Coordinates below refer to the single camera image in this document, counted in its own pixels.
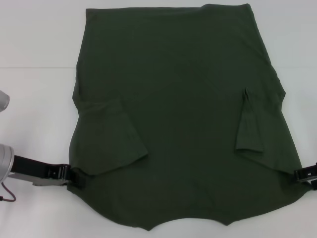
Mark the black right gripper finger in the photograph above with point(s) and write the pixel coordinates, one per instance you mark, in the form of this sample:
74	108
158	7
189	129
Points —
312	185
305	173

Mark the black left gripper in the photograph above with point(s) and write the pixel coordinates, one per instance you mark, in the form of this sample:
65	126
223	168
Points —
29	168

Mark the dark green t-shirt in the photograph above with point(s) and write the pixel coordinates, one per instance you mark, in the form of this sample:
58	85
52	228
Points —
173	99

